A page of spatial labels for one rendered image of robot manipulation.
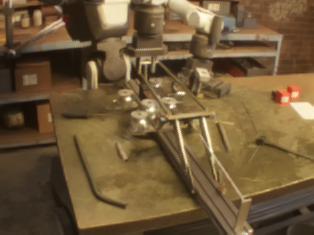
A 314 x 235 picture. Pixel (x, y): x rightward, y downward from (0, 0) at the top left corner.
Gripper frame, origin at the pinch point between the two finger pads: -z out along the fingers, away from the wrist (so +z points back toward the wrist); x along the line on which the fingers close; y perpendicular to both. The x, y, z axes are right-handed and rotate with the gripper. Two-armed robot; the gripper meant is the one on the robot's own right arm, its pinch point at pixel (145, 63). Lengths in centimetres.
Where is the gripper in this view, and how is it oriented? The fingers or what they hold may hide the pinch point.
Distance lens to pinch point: 116.2
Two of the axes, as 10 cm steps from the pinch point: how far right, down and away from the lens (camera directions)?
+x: -9.5, 0.9, -3.1
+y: 3.1, 4.8, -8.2
